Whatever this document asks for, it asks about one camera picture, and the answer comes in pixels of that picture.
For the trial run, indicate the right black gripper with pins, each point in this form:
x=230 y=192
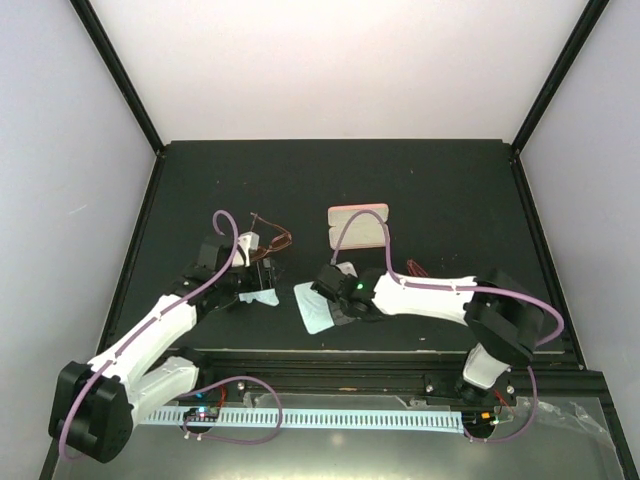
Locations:
x=351 y=317

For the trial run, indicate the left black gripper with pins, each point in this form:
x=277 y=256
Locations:
x=263 y=277

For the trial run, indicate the pink glasses case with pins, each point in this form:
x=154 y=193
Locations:
x=365 y=231

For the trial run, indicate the red sunglasses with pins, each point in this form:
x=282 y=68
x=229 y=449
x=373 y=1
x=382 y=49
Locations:
x=415 y=269

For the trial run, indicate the light blue cleaning cloth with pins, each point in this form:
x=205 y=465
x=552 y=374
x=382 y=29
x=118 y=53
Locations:
x=267 y=297

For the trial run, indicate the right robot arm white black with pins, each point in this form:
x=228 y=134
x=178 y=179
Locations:
x=505 y=324

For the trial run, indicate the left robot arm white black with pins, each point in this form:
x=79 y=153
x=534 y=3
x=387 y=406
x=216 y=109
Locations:
x=98 y=404

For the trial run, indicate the brown sunglasses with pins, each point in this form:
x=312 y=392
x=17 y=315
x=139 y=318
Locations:
x=282 y=240

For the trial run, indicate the left circuit board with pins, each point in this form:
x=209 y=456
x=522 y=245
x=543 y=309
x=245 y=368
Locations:
x=201 y=414

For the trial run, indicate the circuit board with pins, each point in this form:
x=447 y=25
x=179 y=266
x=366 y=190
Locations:
x=201 y=414
x=487 y=418

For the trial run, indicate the right circuit board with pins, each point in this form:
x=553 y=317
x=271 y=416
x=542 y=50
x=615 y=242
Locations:
x=487 y=418

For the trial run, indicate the clear plastic sheet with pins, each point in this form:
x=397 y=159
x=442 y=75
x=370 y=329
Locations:
x=365 y=438

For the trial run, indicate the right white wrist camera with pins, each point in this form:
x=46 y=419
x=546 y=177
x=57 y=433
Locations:
x=347 y=268

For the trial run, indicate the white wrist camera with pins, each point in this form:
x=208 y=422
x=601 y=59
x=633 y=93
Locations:
x=247 y=246
x=347 y=268

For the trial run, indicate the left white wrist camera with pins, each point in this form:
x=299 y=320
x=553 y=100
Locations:
x=247 y=246

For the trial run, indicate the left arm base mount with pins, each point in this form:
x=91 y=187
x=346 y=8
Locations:
x=228 y=383

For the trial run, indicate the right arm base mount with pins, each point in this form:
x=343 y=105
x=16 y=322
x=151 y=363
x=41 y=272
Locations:
x=449 y=386

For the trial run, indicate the white slotted cable duct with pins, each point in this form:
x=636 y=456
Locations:
x=290 y=418

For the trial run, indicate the left black frame post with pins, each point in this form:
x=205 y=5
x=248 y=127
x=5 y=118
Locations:
x=100 y=39

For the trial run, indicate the black frame post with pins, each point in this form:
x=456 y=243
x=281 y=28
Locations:
x=100 y=39
x=571 y=49

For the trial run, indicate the right black frame post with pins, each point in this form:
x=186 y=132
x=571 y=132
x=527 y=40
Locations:
x=571 y=49

